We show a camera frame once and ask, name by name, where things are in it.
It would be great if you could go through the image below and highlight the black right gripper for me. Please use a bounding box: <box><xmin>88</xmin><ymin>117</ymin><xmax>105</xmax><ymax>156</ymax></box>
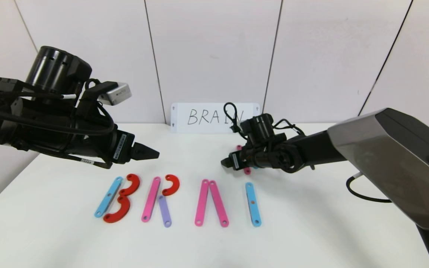
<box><xmin>220</xmin><ymin>150</ymin><xmax>270</xmax><ymax>171</ymax></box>

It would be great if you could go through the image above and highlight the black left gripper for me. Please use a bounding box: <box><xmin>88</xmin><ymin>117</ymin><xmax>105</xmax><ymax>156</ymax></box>
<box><xmin>71</xmin><ymin>114</ymin><xmax>160</xmax><ymax>166</ymax></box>

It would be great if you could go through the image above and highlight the pink strip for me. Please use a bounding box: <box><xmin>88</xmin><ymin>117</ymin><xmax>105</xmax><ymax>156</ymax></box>
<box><xmin>142</xmin><ymin>177</ymin><xmax>161</xmax><ymax>223</ymax></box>
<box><xmin>209</xmin><ymin>180</ymin><xmax>229</xmax><ymax>227</ymax></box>
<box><xmin>194</xmin><ymin>179</ymin><xmax>210</xmax><ymax>227</ymax></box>
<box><xmin>236</xmin><ymin>145</ymin><xmax>252</xmax><ymax>175</ymax></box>

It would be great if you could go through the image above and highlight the red curved piece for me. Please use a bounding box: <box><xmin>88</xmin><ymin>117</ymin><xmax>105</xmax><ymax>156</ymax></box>
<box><xmin>103</xmin><ymin>196</ymin><xmax>131</xmax><ymax>224</ymax></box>
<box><xmin>119</xmin><ymin>173</ymin><xmax>140</xmax><ymax>197</ymax></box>
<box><xmin>161</xmin><ymin>175</ymin><xmax>180</xmax><ymax>197</ymax></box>

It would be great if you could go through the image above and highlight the short purple strip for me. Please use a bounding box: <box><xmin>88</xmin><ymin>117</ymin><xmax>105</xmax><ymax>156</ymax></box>
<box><xmin>158</xmin><ymin>195</ymin><xmax>172</xmax><ymax>228</ymax></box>

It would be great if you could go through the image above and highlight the white BRAIN word card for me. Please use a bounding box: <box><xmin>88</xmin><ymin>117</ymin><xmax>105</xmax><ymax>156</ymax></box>
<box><xmin>171</xmin><ymin>103</ymin><xmax>260</xmax><ymax>134</ymax></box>

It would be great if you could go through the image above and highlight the blue strip with middle hole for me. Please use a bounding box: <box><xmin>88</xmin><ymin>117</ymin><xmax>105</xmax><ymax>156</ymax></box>
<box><xmin>245</xmin><ymin>182</ymin><xmax>262</xmax><ymax>227</ymax></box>

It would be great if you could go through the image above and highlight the long light blue strip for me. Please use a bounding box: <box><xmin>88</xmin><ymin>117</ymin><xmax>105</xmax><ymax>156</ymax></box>
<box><xmin>95</xmin><ymin>176</ymin><xmax>123</xmax><ymax>218</ymax></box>

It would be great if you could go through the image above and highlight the black looped right arm cable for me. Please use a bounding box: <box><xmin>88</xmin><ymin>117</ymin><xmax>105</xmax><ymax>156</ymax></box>
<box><xmin>224</xmin><ymin>102</ymin><xmax>245</xmax><ymax>135</ymax></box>

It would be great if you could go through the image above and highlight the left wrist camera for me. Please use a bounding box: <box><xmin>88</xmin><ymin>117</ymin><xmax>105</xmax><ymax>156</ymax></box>
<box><xmin>84</xmin><ymin>81</ymin><xmax>132</xmax><ymax>108</ymax></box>

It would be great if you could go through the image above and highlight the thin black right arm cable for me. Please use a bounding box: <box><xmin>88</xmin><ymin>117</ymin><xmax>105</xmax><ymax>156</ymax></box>
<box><xmin>346</xmin><ymin>174</ymin><xmax>392</xmax><ymax>204</ymax></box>

